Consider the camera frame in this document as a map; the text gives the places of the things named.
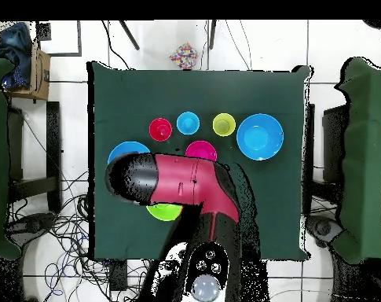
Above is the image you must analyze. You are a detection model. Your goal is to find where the light blue cup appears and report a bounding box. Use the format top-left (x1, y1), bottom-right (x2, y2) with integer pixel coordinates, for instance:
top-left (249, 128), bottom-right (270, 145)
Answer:
top-left (176, 111), bottom-right (201, 136)

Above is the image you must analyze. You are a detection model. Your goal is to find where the cardboard box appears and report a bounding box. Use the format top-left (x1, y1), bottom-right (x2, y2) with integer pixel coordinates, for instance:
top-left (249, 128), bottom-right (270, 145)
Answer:
top-left (7, 46), bottom-right (52, 101)

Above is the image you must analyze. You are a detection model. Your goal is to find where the black stool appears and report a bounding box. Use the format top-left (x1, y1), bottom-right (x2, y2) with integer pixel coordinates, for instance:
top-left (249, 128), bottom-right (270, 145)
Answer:
top-left (7, 101), bottom-right (63, 213)
top-left (321, 104), bottom-right (350, 184)

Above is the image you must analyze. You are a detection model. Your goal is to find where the dark green tablecloth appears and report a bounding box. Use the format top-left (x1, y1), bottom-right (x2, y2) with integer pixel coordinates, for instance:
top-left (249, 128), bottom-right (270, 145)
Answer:
top-left (87, 61), bottom-right (313, 262)

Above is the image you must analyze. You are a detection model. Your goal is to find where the red cup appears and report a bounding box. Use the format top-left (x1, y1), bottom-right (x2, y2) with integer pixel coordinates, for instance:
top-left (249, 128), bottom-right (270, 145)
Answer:
top-left (148, 117), bottom-right (173, 142)

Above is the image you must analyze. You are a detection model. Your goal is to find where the colourful patterned box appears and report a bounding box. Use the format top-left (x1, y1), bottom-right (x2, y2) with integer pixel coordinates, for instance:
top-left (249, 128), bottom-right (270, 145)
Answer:
top-left (169, 42), bottom-right (200, 71)

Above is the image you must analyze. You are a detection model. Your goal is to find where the yellow cup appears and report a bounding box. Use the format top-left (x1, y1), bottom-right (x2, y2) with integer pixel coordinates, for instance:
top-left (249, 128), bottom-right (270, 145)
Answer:
top-left (212, 112), bottom-right (236, 138)

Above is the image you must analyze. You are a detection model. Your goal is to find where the pink bowl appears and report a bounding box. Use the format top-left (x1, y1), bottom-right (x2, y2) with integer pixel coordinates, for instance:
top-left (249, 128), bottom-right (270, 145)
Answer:
top-left (184, 140), bottom-right (218, 162)

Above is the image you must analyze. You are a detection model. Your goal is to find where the grey pedestal foot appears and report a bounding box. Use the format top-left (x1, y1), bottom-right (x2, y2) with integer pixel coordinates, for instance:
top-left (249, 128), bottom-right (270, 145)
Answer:
top-left (5, 212), bottom-right (57, 241)
top-left (306, 215), bottom-right (343, 247)

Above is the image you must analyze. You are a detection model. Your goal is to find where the black tripod leg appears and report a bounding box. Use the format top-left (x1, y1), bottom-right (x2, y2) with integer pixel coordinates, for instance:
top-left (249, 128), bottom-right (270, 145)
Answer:
top-left (208, 20), bottom-right (218, 50)
top-left (118, 20), bottom-right (141, 51)

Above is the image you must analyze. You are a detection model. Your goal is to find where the green bowl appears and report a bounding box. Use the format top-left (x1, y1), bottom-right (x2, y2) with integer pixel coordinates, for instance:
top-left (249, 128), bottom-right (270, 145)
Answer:
top-left (145, 203), bottom-right (184, 223)

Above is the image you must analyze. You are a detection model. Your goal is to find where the blue denim cloth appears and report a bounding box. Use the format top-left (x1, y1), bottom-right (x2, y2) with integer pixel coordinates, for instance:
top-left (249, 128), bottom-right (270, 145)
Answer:
top-left (0, 21), bottom-right (33, 90)

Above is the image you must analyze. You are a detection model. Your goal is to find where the large light blue bowl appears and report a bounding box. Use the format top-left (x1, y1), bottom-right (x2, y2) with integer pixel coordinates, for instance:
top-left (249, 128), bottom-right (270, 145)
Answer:
top-left (107, 141), bottom-right (152, 165)
top-left (236, 113), bottom-right (284, 161)

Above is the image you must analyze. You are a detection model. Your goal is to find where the black cable tangle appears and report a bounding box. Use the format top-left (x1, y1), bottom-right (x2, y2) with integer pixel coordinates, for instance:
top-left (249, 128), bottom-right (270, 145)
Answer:
top-left (7, 169), bottom-right (153, 302)

